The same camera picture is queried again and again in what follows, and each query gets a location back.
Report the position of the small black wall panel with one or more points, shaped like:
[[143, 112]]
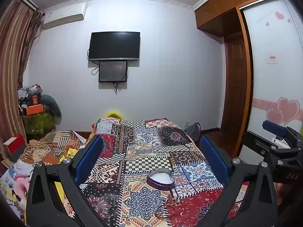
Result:
[[113, 71]]

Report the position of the brown wooden door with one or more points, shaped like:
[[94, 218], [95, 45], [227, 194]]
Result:
[[234, 85]]

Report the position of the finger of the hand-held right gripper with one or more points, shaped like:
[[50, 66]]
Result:
[[274, 126]]

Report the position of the striped crumpled quilt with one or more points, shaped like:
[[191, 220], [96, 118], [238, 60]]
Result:
[[47, 144]]

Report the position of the patchwork patterned blanket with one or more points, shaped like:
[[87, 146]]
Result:
[[151, 146]]

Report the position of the white paper label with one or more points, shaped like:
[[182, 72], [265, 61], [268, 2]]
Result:
[[272, 57]]

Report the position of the cartoon print bag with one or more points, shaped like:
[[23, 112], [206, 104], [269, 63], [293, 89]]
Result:
[[11, 189]]

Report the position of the yellow round object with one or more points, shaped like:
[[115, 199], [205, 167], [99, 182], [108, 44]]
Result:
[[114, 114]]

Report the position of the black wall television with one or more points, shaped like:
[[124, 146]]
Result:
[[114, 45]]

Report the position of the striped brown curtain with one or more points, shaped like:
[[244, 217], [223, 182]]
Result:
[[14, 59]]

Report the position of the white heart-sticker wardrobe door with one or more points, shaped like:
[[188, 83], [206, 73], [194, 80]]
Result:
[[272, 82]]

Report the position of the white crumpled cloth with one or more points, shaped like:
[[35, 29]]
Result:
[[23, 166]]

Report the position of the yellow garment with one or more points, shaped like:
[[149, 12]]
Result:
[[67, 155]]

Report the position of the heart-shaped purple tin box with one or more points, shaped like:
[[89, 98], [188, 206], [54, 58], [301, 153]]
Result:
[[160, 179]]

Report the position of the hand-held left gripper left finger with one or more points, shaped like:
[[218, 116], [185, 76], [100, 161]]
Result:
[[90, 158]]

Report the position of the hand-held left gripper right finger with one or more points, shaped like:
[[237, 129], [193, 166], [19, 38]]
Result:
[[214, 158]]

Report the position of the wooden overhead cabinet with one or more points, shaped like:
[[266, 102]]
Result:
[[220, 7]]

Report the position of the red flat box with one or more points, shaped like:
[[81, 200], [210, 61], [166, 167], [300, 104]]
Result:
[[15, 145]]

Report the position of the white air conditioner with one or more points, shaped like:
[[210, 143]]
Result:
[[64, 16]]

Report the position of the orange cardboard box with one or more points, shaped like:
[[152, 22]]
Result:
[[35, 110]]

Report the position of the white wall socket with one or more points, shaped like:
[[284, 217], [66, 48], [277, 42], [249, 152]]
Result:
[[186, 123]]

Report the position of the dark backpack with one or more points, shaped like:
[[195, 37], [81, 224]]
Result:
[[193, 131]]

